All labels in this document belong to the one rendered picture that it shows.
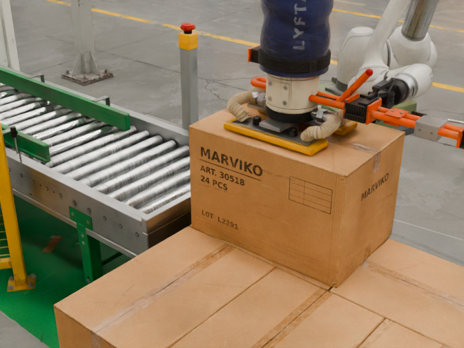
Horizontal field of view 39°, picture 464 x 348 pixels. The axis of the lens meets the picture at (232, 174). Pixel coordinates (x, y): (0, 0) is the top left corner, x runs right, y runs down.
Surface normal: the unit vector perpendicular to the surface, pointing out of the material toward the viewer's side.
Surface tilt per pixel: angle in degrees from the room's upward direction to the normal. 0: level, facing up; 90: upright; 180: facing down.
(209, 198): 90
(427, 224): 0
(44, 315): 0
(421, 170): 0
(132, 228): 90
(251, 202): 90
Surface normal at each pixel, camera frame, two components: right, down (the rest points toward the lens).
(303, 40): 0.20, 0.20
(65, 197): -0.64, 0.35
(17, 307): 0.00, -0.89
